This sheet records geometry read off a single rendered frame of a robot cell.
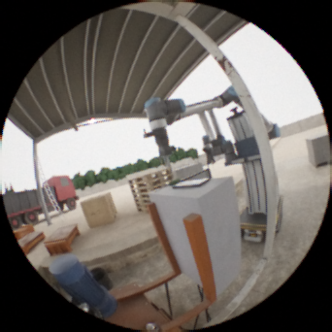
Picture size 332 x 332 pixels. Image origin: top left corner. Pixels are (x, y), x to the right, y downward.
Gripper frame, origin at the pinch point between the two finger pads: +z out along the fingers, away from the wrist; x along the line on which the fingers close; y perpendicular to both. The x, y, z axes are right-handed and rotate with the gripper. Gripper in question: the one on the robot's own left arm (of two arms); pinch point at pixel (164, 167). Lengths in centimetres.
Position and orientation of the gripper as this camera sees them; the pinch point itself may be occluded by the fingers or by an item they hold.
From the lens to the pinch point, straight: 63.0
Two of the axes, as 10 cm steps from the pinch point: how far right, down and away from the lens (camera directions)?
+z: 2.4, 9.5, 2.1
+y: 8.1, -3.2, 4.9
